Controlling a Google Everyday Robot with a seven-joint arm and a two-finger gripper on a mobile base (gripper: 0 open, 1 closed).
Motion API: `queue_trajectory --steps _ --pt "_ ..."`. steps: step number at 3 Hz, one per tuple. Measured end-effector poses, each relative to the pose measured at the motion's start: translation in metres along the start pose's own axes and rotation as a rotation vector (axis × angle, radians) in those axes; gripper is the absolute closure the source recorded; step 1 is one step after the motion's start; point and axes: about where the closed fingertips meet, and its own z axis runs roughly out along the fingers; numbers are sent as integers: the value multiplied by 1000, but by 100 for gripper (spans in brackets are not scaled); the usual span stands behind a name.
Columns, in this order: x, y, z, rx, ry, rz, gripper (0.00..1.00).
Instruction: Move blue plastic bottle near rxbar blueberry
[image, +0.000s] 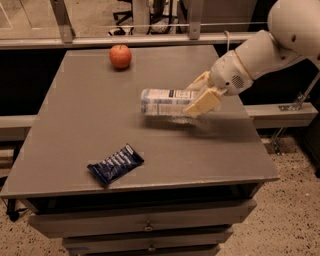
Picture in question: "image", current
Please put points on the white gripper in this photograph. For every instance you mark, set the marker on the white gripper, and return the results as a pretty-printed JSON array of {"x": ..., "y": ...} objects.
[{"x": 227, "y": 74}]

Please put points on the clear plastic water bottle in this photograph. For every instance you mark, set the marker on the clear plastic water bottle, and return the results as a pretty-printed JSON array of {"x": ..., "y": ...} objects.
[{"x": 165, "y": 102}]

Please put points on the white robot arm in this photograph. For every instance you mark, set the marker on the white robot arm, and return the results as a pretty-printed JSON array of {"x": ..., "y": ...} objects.
[{"x": 293, "y": 35}]

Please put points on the blue rxbar wrapper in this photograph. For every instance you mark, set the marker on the blue rxbar wrapper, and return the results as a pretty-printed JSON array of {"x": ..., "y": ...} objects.
[{"x": 117, "y": 165}]

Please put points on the grey drawer cabinet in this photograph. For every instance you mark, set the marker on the grey drawer cabinet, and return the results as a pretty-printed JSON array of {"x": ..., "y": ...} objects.
[{"x": 92, "y": 111}]

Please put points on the red apple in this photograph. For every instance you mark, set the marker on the red apple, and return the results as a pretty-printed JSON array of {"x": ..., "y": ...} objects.
[{"x": 120, "y": 56}]

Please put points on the middle grey drawer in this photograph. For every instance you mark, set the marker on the middle grey drawer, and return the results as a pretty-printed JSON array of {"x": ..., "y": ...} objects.
[{"x": 148, "y": 241}]

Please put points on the grey drawer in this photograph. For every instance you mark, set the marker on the grey drawer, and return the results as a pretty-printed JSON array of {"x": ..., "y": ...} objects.
[
  {"x": 148, "y": 241},
  {"x": 145, "y": 219}
]

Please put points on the top grey drawer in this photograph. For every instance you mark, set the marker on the top grey drawer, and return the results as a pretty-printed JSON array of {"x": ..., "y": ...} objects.
[{"x": 145, "y": 219}]

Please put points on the metal window rail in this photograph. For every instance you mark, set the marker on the metal window rail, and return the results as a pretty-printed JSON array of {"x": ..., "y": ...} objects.
[{"x": 132, "y": 41}]

